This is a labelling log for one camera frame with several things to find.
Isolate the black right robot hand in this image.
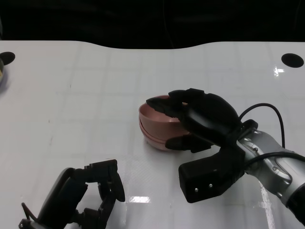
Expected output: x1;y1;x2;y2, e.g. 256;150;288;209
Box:
145;88;244;153

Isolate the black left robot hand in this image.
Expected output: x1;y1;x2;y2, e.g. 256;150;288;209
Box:
38;159;126;229

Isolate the pink plastic bowl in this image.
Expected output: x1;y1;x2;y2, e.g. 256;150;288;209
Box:
139;123;189;145
138;94;191;141
144;137;173;151

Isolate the black round table grommet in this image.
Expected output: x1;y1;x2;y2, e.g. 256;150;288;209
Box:
281;53;305;68
0;52;16;65

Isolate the metal container with beige contents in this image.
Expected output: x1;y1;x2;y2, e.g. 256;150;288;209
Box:
0;59;7;84

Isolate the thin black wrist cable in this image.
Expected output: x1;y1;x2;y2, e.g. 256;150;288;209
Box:
21;202;38;221

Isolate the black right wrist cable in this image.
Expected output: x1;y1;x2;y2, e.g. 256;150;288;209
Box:
238;103;305;167

